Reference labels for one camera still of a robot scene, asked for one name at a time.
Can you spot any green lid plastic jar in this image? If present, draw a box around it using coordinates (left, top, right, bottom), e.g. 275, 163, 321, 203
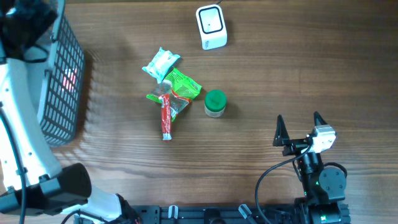
205, 90, 227, 118

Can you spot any green snack packet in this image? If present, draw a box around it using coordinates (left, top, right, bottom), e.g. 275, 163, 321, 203
146, 67, 201, 121

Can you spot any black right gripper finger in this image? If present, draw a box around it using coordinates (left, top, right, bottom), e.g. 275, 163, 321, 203
313, 111, 327, 126
272, 114, 290, 147

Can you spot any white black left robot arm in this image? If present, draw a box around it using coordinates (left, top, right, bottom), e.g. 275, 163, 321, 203
1, 1, 142, 223

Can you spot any teal white wipes packet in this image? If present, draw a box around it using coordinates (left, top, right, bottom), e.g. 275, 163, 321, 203
142, 47, 180, 84

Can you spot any red snack pack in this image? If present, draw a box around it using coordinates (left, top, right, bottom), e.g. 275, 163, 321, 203
62, 68, 77, 93

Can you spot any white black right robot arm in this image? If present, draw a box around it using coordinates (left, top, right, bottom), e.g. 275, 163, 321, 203
273, 112, 348, 223

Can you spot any dark grey plastic basket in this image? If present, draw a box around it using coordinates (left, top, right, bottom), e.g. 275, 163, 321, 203
24, 0, 85, 147

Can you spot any white blue barcode scanner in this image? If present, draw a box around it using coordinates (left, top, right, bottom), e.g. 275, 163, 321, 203
195, 4, 228, 50

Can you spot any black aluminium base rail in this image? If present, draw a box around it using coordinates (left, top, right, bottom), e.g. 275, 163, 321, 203
74, 203, 351, 224

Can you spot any clear plastic snack wrapper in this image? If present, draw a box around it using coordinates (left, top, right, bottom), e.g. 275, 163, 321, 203
146, 81, 190, 121

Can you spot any red stick snack packet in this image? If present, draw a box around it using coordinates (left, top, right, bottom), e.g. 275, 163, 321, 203
159, 94, 172, 141

